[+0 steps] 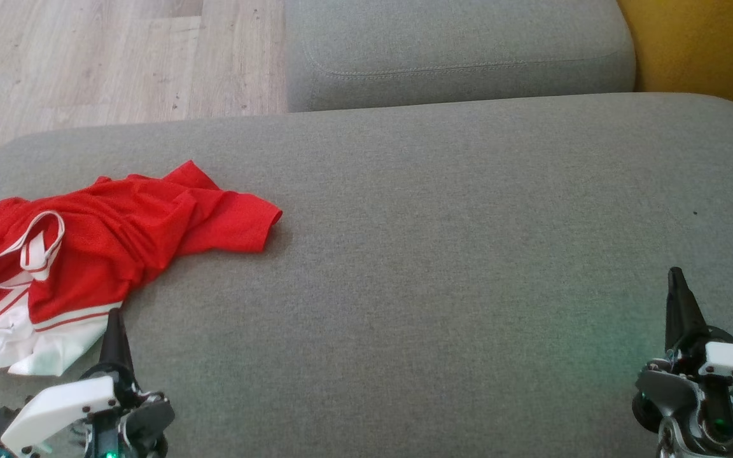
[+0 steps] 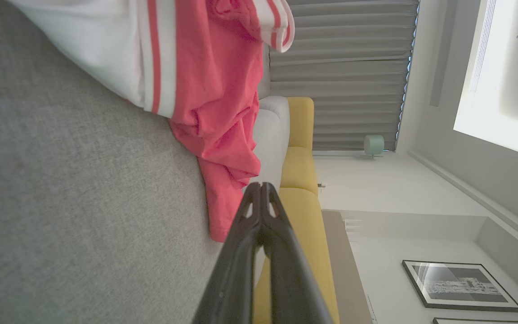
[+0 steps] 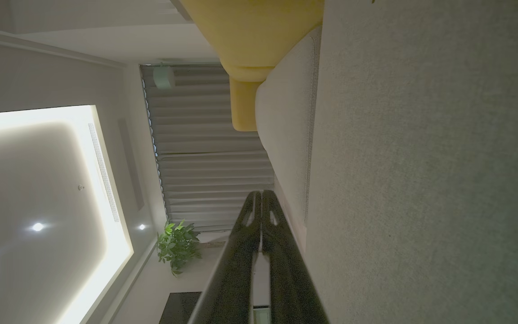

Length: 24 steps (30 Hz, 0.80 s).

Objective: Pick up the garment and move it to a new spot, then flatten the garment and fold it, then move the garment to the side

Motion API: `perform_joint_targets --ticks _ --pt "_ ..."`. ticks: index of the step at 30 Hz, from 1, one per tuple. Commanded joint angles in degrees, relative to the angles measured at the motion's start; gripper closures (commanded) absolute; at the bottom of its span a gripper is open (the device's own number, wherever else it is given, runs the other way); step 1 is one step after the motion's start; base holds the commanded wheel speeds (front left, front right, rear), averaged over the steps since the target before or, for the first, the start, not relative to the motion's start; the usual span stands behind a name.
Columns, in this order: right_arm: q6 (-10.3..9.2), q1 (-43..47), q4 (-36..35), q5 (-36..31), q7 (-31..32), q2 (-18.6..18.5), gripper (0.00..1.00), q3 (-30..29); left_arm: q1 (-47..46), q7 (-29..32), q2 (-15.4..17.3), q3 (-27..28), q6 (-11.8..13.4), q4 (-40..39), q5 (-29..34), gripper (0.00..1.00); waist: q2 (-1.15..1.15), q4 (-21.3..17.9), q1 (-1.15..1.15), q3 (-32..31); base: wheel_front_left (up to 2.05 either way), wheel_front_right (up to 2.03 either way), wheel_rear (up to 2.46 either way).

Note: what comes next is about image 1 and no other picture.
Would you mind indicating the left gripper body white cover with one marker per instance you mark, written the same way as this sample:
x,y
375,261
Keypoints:
x,y
61,407

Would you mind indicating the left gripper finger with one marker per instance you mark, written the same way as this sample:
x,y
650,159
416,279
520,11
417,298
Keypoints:
x,y
116,346

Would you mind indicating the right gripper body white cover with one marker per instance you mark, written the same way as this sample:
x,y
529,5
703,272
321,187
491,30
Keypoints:
x,y
732,359

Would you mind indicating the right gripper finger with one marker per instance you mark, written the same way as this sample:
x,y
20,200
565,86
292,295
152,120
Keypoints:
x,y
684,318

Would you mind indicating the red garment with white band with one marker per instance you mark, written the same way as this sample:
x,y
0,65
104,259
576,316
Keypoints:
x,y
118,235

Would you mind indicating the large yellow sofa back cushion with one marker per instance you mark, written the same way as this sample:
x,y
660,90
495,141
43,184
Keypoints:
x,y
710,51

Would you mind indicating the grey sofa seat cushion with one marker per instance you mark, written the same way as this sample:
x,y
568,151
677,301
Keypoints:
x,y
455,44

